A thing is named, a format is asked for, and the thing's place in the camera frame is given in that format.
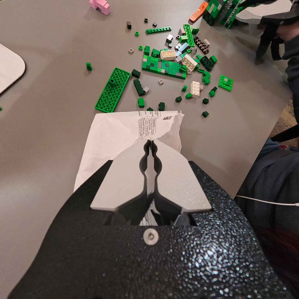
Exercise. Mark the white rounded board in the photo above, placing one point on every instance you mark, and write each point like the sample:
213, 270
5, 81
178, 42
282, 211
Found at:
9, 67

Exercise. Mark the cream hollow brick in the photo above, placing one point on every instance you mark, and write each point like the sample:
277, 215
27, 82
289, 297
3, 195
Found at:
168, 55

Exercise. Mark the orange brick separator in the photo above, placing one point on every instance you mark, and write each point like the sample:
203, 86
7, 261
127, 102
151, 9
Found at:
198, 11

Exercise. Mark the pile of loose toy bricks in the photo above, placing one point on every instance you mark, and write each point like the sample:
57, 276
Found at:
139, 88

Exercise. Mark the dark green wide brick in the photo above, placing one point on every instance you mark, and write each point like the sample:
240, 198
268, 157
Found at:
208, 62

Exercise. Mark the green brick creeper model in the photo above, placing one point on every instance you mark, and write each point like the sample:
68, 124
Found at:
217, 11

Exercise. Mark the small square green plate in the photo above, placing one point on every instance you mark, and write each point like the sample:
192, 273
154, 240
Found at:
223, 85

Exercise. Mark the large green studded plate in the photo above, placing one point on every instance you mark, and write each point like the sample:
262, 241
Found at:
112, 91

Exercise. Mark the white paper bag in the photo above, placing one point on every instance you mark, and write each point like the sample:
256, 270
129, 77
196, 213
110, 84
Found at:
112, 135

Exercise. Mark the pink toy pig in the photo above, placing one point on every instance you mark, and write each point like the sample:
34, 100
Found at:
101, 4

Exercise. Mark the black studded plate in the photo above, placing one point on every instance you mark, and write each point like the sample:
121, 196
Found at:
200, 44

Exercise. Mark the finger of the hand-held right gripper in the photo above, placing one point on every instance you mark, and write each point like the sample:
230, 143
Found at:
264, 14

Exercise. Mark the single small green cube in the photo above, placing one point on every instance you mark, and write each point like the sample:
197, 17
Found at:
89, 67

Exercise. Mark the thin long green plate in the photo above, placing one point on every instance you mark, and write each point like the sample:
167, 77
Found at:
158, 30

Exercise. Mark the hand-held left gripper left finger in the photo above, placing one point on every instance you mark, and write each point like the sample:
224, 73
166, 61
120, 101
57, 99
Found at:
116, 182

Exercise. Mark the grey desk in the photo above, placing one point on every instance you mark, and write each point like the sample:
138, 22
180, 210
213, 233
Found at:
46, 140

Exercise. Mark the person's dark clothing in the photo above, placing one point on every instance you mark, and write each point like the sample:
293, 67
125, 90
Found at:
268, 175

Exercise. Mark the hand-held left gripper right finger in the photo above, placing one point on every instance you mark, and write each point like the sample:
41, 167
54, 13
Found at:
182, 184

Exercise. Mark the green mosaic tile plate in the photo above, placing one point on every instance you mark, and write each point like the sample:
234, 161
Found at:
163, 67

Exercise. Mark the long green holed brick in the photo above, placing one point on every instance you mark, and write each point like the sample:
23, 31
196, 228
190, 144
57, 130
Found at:
189, 35

